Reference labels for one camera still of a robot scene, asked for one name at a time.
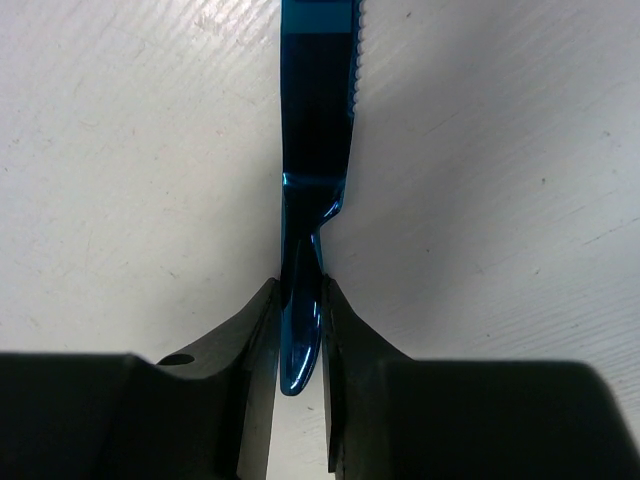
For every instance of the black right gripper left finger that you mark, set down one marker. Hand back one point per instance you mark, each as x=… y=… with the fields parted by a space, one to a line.
x=202 y=412

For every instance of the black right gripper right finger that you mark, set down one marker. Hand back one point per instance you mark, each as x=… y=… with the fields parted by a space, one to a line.
x=390 y=416

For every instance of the blue table knife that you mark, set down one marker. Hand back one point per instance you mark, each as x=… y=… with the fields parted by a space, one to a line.
x=319 y=51

